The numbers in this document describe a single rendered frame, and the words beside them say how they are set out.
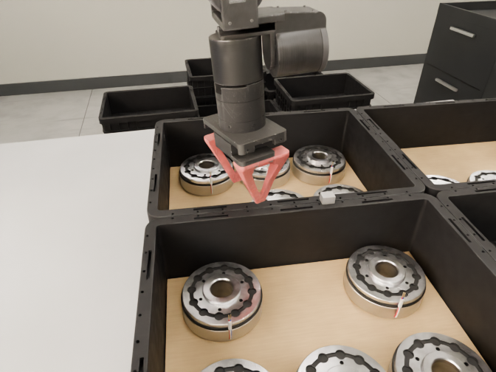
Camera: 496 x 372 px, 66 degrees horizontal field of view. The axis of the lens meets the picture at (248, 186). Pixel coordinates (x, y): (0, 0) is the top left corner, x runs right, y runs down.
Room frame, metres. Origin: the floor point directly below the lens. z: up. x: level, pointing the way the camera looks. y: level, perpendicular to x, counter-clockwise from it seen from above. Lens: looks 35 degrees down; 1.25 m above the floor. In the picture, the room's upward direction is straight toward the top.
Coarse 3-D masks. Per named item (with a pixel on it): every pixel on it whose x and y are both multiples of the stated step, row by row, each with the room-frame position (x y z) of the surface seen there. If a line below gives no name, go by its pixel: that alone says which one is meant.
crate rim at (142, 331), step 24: (192, 216) 0.39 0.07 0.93; (216, 216) 0.39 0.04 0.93; (240, 216) 0.39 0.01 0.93; (264, 216) 0.39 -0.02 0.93; (144, 240) 0.34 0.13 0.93; (144, 264) 0.30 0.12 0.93; (480, 264) 0.31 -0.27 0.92; (144, 288) 0.27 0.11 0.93; (144, 312) 0.24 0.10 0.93; (144, 336) 0.21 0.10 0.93; (144, 360) 0.19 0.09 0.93
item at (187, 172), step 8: (192, 160) 0.64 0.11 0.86; (184, 168) 0.61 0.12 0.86; (192, 168) 0.61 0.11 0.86; (232, 168) 0.61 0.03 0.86; (184, 176) 0.59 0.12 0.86; (192, 176) 0.59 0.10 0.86; (200, 176) 0.58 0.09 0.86; (208, 176) 0.58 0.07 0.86; (216, 176) 0.59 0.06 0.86; (224, 176) 0.58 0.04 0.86
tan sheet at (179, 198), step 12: (348, 168) 0.66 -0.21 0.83; (180, 180) 0.62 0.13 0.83; (288, 180) 0.62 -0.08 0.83; (348, 180) 0.62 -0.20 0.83; (180, 192) 0.58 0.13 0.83; (228, 192) 0.58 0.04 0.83; (240, 192) 0.58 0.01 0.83; (300, 192) 0.58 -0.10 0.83; (312, 192) 0.58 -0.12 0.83; (180, 204) 0.54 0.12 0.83; (192, 204) 0.54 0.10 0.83; (204, 204) 0.54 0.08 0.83; (216, 204) 0.54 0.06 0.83
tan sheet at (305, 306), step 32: (288, 288) 0.35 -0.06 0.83; (320, 288) 0.35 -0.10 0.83; (288, 320) 0.30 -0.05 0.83; (320, 320) 0.30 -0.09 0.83; (352, 320) 0.30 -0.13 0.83; (384, 320) 0.30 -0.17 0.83; (416, 320) 0.30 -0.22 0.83; (448, 320) 0.30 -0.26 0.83; (192, 352) 0.26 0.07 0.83; (224, 352) 0.26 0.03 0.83; (256, 352) 0.26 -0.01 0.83; (288, 352) 0.26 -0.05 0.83; (384, 352) 0.26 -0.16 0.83
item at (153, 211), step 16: (272, 112) 0.71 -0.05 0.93; (288, 112) 0.71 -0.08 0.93; (304, 112) 0.71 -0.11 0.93; (320, 112) 0.71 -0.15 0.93; (336, 112) 0.72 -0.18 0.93; (352, 112) 0.71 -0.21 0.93; (160, 128) 0.64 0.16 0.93; (368, 128) 0.64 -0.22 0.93; (160, 144) 0.58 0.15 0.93; (384, 144) 0.58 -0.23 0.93; (160, 160) 0.53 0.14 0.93; (400, 160) 0.53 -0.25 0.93; (416, 176) 0.48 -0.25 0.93; (368, 192) 0.44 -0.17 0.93; (384, 192) 0.44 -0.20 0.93; (400, 192) 0.44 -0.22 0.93; (416, 192) 0.44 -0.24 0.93; (192, 208) 0.40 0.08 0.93; (208, 208) 0.41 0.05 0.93; (224, 208) 0.40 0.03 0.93; (240, 208) 0.40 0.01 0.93; (256, 208) 0.41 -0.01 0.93
